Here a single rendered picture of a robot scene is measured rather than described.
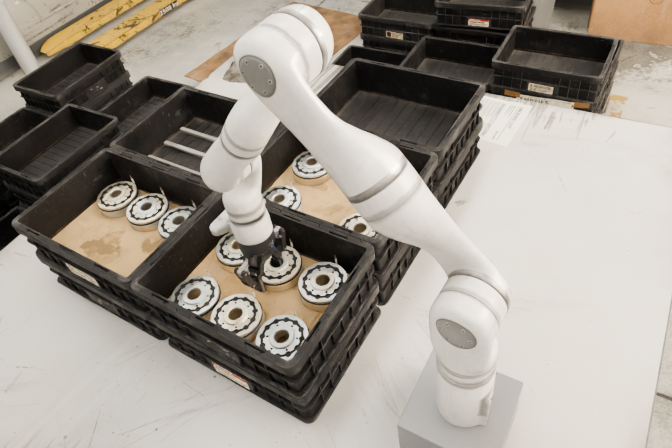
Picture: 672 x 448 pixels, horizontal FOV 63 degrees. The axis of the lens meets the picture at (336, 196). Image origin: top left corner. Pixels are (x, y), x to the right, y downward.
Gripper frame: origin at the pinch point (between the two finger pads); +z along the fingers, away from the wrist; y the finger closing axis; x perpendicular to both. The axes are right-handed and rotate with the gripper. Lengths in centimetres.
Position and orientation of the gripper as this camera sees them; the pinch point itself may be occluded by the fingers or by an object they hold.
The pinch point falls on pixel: (268, 275)
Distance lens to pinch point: 116.9
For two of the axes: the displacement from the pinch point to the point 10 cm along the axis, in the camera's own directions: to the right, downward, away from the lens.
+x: -8.4, -3.0, 4.6
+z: 1.2, 7.1, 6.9
